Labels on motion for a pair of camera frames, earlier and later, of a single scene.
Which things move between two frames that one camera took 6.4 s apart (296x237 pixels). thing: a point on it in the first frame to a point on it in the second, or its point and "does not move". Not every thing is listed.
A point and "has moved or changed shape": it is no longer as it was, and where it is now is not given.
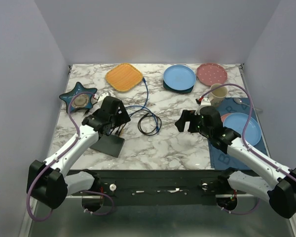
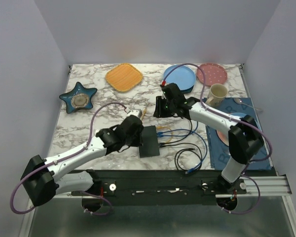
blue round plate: x=179 y=77 does not move
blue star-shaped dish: x=82 y=100 does not move
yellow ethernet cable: x=122 y=133 has moved or changed shape
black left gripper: x=123 y=117 to x=138 y=142
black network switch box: x=109 y=144 has moved or changed shape
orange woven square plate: x=124 y=77 does not move
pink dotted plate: x=209 y=74 does not move
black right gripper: x=187 y=115 to x=159 y=111
